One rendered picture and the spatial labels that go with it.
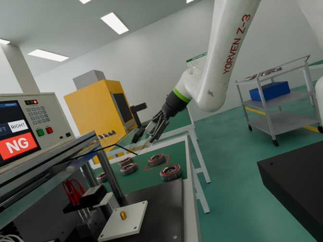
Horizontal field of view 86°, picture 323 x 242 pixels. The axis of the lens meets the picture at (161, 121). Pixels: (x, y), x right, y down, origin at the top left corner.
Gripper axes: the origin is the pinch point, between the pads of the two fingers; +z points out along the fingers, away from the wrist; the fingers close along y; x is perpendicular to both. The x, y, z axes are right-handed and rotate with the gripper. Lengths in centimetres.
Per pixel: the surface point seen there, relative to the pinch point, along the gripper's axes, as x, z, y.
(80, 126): 42, 239, 288
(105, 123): -3, 193, 280
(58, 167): 27.9, 15.1, -23.8
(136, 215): -3.4, 11.7, -33.6
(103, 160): 13.2, 17.4, -9.7
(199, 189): -82, 41, 30
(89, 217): 9.3, 24.3, -31.9
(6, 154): 40, 5, -34
